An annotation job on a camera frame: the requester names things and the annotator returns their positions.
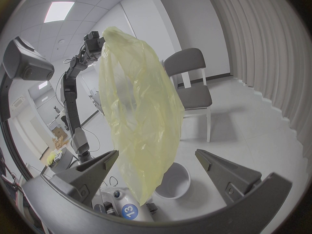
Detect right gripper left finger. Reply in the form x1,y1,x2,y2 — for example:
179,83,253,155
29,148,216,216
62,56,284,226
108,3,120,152
52,150,119,207

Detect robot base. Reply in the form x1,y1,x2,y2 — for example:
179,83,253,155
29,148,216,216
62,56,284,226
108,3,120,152
93,183,159,222

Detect white chair grey cushions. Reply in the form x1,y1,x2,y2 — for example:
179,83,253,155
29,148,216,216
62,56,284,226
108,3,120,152
163,48,213,143

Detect white trash bin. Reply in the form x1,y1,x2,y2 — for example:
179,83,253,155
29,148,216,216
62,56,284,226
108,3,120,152
154,162,192,200

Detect yellow plastic bag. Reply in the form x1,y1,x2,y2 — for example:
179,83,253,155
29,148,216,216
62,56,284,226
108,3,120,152
99,26,185,206

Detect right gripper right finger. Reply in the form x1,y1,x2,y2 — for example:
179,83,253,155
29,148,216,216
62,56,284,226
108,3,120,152
195,149,262,205

